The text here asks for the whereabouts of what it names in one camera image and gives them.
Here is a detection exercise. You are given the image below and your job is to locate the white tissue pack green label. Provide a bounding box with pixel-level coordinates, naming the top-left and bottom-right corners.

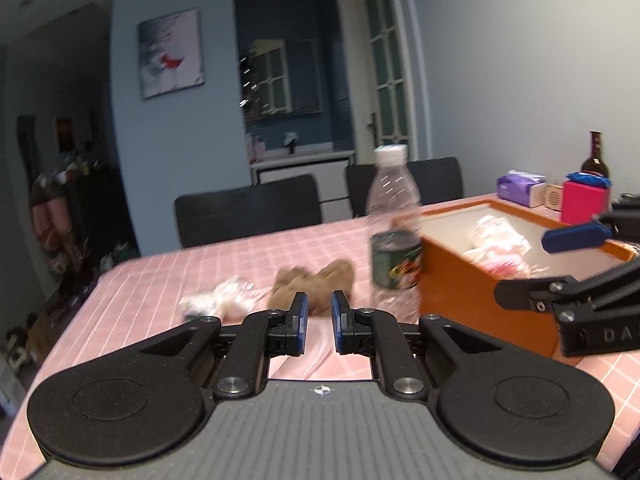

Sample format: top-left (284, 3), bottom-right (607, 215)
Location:
top-left (178, 276), bottom-right (269, 323)

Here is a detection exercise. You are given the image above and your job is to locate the brown plush toy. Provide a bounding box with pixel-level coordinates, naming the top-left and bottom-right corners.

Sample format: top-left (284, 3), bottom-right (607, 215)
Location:
top-left (267, 259), bottom-right (356, 318)

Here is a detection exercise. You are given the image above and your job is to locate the white plastic bag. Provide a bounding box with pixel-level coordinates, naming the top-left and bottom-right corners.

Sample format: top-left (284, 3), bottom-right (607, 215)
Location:
top-left (470, 214), bottom-right (532, 256)

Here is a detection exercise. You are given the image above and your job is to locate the orange cardboard box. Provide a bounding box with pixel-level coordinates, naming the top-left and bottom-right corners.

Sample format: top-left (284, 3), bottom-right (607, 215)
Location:
top-left (419, 197), bottom-right (636, 358)

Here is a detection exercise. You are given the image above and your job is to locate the pink crochet plush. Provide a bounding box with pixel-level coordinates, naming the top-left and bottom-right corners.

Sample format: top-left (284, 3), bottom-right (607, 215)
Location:
top-left (462, 249), bottom-right (532, 280)

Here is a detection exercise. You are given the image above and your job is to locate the red box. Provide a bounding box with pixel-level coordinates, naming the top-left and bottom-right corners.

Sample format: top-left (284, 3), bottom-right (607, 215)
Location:
top-left (561, 181), bottom-right (610, 226)

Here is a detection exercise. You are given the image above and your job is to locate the blue crumpled bag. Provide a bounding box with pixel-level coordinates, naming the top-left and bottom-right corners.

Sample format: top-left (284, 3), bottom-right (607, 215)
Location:
top-left (566, 171), bottom-right (612, 188)

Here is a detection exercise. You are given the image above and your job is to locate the brown glass bottle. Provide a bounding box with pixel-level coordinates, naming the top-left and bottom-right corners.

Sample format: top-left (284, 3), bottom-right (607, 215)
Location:
top-left (580, 130), bottom-right (610, 178)

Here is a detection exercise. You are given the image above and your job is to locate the wooden speaker box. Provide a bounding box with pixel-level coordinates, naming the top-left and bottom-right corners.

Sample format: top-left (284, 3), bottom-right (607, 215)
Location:
top-left (544, 184), bottom-right (563, 211)

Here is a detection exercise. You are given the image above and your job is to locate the purple tissue pack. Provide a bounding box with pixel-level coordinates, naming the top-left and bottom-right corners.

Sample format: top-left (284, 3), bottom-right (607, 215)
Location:
top-left (497, 170), bottom-right (547, 208)

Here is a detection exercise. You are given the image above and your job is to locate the clear plastic water bottle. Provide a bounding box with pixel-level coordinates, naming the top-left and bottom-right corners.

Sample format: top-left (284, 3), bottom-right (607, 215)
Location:
top-left (367, 144), bottom-right (421, 322)

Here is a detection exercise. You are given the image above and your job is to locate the black chair left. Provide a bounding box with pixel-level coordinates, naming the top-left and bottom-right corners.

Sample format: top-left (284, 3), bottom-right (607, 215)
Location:
top-left (174, 174), bottom-right (323, 248)

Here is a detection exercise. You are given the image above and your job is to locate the black chair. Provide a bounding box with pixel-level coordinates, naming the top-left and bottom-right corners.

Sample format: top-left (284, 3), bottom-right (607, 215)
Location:
top-left (174, 174), bottom-right (323, 248)
top-left (344, 156), bottom-right (466, 219)

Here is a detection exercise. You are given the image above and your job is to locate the black chair right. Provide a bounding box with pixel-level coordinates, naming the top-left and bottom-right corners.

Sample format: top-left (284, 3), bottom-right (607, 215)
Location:
top-left (344, 156), bottom-right (466, 219)

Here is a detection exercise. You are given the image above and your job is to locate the pink checked tablecloth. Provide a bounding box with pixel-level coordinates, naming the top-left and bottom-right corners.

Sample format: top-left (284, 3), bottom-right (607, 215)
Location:
top-left (1, 218), bottom-right (639, 479)

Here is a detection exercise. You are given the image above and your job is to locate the white glass door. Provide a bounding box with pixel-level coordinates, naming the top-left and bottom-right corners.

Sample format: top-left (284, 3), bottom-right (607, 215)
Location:
top-left (337, 0), bottom-right (428, 164)

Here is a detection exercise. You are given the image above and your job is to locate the wall painting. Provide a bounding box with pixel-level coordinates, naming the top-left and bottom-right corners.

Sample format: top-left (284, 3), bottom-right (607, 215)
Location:
top-left (137, 8), bottom-right (206, 101)

